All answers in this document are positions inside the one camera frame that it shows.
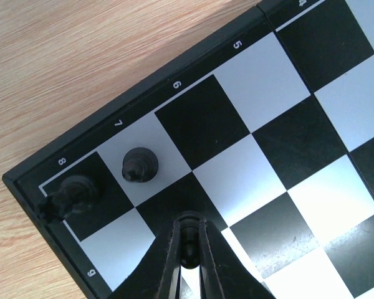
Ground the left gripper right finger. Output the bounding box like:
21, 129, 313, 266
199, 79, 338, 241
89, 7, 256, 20
199, 219, 274, 299

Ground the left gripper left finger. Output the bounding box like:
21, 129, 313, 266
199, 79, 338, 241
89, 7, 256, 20
109, 221, 181, 299

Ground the black rook piece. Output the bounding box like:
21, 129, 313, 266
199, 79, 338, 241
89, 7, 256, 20
36, 174, 101, 225

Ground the black pawn piece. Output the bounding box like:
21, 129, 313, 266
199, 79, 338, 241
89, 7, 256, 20
178, 211, 201, 270
122, 147, 159, 183

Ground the black and silver chessboard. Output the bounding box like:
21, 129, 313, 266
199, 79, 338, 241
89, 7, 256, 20
3, 1, 374, 298

